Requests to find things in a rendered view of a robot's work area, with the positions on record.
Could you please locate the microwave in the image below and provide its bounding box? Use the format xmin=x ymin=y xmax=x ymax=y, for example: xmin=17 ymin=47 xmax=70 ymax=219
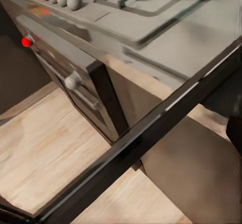
xmin=0 ymin=0 xmax=242 ymax=224

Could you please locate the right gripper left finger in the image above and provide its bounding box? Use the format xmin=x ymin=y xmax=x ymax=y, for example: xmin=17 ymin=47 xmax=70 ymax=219
xmin=0 ymin=116 xmax=26 ymax=176

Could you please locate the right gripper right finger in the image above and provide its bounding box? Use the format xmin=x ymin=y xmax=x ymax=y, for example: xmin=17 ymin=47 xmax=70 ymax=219
xmin=226 ymin=116 xmax=242 ymax=156

